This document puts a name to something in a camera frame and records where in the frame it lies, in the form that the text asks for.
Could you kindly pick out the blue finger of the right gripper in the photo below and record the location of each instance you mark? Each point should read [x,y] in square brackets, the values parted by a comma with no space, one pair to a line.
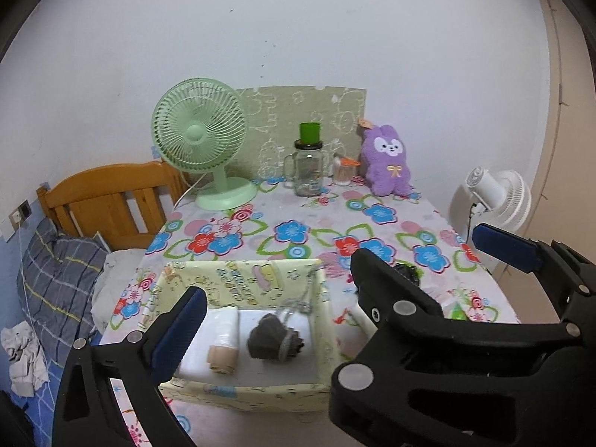
[513,250]

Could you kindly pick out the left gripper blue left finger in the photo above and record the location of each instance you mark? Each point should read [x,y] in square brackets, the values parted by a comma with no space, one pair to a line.
[172,333]

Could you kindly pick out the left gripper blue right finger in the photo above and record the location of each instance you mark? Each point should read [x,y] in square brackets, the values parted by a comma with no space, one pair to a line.
[394,304]

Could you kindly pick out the black plastic bag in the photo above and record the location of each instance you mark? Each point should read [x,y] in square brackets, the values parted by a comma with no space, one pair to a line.
[410,272]

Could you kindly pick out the grey socks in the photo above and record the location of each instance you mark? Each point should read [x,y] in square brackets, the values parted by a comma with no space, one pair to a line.
[272,340]

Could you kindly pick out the green tissue pack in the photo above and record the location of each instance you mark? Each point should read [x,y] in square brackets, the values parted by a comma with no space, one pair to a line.
[457,312]

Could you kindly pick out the clear pack white pads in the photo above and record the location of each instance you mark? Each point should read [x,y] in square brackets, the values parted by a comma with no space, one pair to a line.
[354,330]

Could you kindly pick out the white standing fan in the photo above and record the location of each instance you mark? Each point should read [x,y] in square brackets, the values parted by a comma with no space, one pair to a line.
[502,199]

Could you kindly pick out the beige door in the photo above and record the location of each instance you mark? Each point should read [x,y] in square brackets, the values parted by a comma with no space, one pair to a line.
[563,190]

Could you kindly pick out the floral tablecloth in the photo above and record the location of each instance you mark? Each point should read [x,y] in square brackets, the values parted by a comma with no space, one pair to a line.
[278,224]

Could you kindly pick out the yellow fabric storage box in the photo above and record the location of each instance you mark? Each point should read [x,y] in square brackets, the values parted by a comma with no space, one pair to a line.
[292,289]

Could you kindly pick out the blue plaid pillow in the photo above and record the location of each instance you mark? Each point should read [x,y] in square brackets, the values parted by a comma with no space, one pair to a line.
[55,283]

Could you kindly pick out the toothpick jar orange lid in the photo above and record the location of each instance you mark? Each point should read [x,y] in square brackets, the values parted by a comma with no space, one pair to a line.
[344,169]

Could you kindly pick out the purple plush bunny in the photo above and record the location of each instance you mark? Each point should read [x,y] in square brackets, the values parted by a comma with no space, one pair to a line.
[385,159]

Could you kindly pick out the crumpled white cloth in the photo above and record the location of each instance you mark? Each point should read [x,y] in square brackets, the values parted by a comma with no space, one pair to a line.
[27,368]

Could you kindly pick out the glass mason jar mug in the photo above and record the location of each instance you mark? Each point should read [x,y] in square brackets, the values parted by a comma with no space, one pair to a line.
[303,169]

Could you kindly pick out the green cup on jar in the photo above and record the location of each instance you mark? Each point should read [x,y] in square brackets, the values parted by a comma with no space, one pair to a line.
[309,132]

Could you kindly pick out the green desk fan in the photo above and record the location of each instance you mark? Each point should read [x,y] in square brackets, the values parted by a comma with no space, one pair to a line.
[198,127]

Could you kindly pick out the wall power socket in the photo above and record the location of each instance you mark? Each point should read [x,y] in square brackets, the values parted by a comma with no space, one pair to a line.
[20,215]

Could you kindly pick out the green patterned wall mat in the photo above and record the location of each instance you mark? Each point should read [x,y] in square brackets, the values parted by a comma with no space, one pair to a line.
[273,118]

